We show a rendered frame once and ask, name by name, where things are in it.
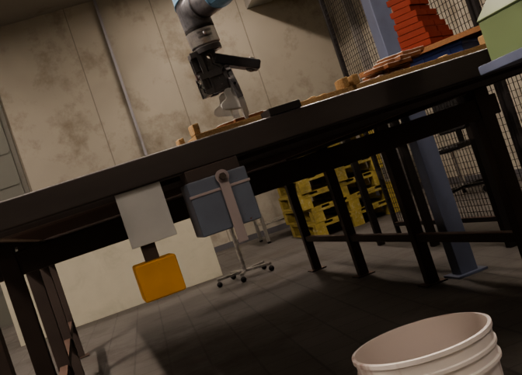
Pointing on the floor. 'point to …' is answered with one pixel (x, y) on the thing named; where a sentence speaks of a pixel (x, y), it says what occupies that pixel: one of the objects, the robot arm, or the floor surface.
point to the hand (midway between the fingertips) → (244, 119)
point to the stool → (242, 263)
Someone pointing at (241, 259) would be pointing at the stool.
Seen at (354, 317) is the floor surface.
